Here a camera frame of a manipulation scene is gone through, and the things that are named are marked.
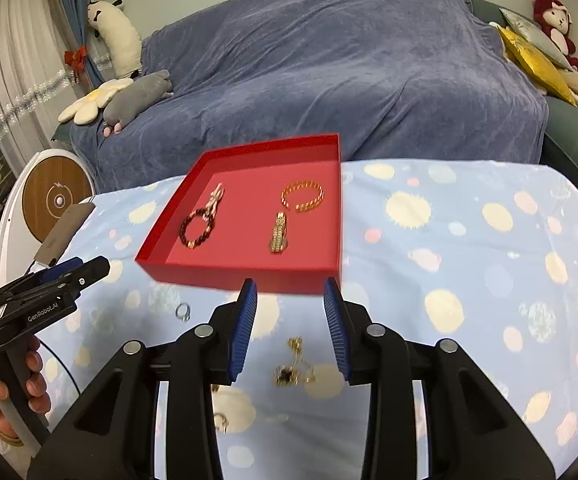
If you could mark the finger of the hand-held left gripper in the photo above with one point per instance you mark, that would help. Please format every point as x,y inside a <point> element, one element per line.
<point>61,267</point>
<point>91,270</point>

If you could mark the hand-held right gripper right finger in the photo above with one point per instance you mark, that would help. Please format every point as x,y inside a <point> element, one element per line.
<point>336,330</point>

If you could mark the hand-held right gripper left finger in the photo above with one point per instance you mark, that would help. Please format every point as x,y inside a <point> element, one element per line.
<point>241,330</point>

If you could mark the red jewelry box tray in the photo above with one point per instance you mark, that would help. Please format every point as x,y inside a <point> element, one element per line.
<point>249,210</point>

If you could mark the grey-brown phone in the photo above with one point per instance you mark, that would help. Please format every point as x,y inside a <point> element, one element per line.
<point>64,232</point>

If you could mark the white round wood-faced appliance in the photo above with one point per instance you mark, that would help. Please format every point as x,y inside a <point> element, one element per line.
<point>54,195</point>

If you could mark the gold watch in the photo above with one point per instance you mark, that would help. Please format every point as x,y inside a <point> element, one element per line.
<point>278,235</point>

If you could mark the gold bangle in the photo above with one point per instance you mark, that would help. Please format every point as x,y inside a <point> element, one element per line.
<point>314,202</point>

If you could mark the light blue planet-print tablecloth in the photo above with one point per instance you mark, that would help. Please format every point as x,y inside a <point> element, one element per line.
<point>469,260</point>

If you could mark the flower-shaped pillow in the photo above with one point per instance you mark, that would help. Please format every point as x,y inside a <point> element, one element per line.
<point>86,105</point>

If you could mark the silver tinsel garland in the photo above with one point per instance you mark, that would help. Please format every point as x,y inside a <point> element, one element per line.
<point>24,97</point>

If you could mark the grey plush toy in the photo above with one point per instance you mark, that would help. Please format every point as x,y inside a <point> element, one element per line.
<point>139,92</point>

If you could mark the red bow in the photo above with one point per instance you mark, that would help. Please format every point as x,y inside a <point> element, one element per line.
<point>76,56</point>

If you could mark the white sheer curtain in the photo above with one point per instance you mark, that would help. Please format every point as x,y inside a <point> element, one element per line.
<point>14,60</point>

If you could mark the white llama plush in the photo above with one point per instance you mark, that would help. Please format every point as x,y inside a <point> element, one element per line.
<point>119,35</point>

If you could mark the blue curtain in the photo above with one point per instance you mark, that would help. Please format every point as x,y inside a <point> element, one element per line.
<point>76,15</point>

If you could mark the blue covered sofa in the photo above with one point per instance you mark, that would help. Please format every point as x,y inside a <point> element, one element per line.
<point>319,70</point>

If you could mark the gold pillow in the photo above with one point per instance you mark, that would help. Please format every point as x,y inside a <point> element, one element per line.
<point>529,55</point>

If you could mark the cream plush toy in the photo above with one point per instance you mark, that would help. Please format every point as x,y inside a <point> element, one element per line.
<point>576,85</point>

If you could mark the silver pillow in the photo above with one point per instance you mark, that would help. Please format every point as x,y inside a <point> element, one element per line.
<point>524,25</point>

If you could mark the red monkey plush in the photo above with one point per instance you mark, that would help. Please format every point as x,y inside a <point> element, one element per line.
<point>556,17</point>

